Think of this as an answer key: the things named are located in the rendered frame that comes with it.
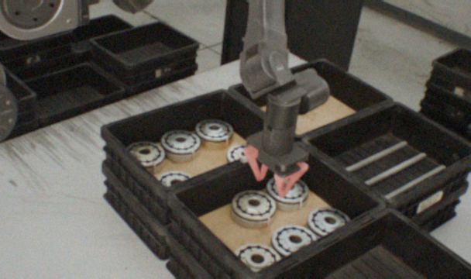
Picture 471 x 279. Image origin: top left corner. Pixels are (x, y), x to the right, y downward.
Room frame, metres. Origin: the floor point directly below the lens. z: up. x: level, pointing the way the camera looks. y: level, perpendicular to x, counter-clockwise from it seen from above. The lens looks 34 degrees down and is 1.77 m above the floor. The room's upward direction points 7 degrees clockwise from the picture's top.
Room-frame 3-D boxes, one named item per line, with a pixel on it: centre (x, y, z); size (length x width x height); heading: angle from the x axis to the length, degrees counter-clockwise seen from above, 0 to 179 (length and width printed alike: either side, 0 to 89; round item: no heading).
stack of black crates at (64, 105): (2.14, 0.71, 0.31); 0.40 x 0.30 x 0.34; 138
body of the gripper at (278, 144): (0.91, -0.08, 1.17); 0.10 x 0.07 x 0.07; 44
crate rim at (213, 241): (1.04, -0.11, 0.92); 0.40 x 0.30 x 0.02; 133
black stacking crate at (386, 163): (1.31, -0.41, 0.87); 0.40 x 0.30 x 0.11; 133
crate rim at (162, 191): (1.26, 0.09, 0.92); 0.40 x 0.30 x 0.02; 133
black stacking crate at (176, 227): (1.04, -0.11, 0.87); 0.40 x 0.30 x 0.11; 133
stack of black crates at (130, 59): (2.43, 0.44, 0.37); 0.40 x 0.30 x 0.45; 138
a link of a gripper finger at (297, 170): (0.90, -0.09, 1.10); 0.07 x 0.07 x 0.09; 44
